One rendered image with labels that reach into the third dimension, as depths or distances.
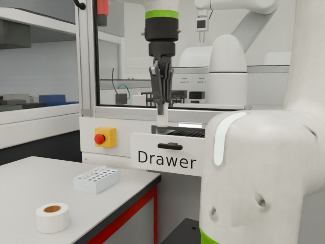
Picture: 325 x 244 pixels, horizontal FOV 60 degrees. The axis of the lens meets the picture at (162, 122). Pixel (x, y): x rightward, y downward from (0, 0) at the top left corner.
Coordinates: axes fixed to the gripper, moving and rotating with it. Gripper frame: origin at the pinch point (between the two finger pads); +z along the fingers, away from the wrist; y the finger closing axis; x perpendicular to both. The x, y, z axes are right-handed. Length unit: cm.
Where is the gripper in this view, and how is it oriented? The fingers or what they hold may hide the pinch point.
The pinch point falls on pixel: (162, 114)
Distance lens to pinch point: 81.3
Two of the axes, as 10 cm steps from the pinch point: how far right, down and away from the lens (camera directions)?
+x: 9.2, 0.6, -3.8
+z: 0.0, 9.9, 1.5
